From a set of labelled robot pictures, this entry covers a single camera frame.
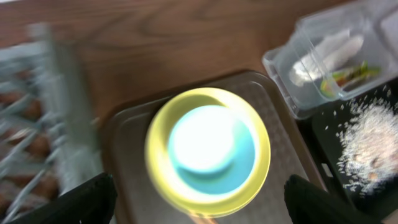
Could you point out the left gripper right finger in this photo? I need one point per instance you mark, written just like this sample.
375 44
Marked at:
307 204

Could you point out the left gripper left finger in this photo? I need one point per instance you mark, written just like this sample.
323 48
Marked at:
93 202

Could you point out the yellow round plate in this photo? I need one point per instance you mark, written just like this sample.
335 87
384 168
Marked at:
164 176

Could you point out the light blue bowl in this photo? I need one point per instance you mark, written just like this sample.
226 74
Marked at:
212 149

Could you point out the yellow green wrapper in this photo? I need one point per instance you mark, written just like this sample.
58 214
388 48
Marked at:
346 79

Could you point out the white napkin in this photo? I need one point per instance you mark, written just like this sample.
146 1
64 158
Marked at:
329 55

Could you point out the grey plastic dishwasher rack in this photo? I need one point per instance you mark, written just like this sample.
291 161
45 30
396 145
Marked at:
48 139

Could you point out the black waste tray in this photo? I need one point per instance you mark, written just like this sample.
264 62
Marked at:
321 133

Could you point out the clear plastic waste bin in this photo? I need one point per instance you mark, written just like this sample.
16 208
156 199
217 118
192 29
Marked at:
376 20

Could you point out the brown plastic serving tray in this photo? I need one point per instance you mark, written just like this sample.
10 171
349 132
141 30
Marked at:
123 136

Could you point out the spilled rice pile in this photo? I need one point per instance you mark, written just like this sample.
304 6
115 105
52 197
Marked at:
369 156

